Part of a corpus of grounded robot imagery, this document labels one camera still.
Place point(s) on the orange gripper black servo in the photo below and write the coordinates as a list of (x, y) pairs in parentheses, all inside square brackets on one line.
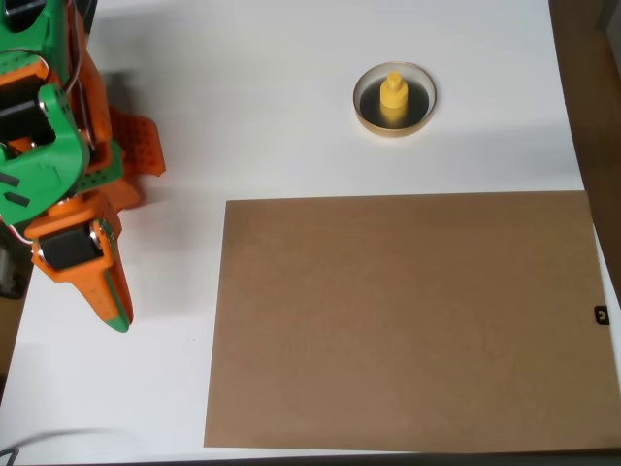
[(65, 249)]

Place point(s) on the small yellow plastic piece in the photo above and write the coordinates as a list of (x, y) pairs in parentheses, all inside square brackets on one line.
[(393, 94)]

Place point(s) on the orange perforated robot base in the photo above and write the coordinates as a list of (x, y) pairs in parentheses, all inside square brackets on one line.
[(143, 143)]

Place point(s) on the green orange robot arm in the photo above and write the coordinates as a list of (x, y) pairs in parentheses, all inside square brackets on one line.
[(48, 165)]

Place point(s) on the round dish gold rim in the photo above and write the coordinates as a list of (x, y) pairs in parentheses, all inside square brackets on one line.
[(419, 104)]

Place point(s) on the grey metal clamp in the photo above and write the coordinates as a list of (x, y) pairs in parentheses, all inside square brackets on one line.
[(7, 276)]

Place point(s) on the dark box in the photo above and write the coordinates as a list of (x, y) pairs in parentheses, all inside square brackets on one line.
[(89, 14)]

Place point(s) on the brown cardboard sheet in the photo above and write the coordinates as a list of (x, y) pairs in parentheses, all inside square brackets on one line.
[(412, 320)]

